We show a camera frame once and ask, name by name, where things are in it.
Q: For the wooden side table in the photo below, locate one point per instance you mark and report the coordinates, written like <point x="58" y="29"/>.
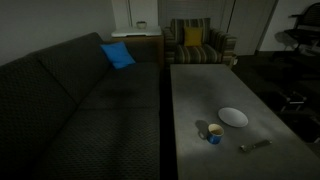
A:
<point x="146" y="46"/>

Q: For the blue throw cushion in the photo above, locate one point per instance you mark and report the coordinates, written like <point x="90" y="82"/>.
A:
<point x="118" y="55"/>

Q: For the white round plate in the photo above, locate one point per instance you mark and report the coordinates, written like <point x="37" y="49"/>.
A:
<point x="233" y="117"/>

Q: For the metal stand frame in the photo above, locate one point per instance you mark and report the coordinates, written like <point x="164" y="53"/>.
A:
<point x="295" y="100"/>

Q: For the yellow throw cushion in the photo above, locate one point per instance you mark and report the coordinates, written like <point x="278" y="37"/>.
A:
<point x="193" y="36"/>

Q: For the black office chair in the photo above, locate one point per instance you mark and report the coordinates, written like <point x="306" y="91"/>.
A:
<point x="305" y="30"/>

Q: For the white flat board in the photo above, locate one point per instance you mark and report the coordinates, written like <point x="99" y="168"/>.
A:
<point x="136" y="32"/>

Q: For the dark patterned fabric sofa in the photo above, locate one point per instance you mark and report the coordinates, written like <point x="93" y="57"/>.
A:
<point x="66" y="116"/>

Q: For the small white bowl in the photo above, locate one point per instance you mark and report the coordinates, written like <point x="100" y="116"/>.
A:
<point x="141" y="24"/>

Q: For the white closet door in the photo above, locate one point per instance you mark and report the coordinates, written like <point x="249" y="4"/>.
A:
<point x="250" y="26"/>

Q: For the striped armchair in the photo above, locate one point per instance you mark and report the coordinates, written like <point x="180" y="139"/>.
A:
<point x="200" y="53"/>

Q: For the blue mug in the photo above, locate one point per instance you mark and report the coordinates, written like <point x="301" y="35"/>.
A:
<point x="215" y="137"/>

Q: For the beige waste basket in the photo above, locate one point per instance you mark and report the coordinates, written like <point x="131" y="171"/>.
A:
<point x="235" y="61"/>

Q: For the grey coffee table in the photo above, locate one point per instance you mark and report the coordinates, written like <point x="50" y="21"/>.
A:
<point x="216" y="90"/>

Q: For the window blinds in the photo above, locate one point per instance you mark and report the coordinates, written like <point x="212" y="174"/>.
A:
<point x="193" y="10"/>

